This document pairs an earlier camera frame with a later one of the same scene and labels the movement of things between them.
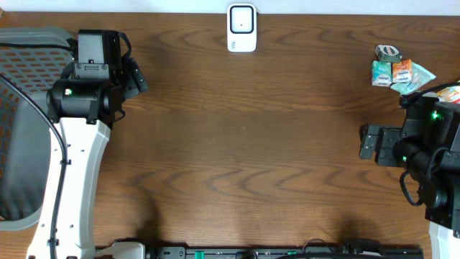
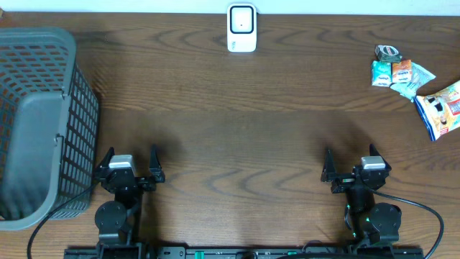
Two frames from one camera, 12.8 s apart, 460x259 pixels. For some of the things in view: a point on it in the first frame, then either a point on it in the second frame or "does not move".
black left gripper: (134, 78) → (159, 176)
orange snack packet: (402, 71) does not move
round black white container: (389, 53) does not move
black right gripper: (384, 150) → (343, 180)
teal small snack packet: (420, 76) does not move
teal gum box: (382, 73) does not move
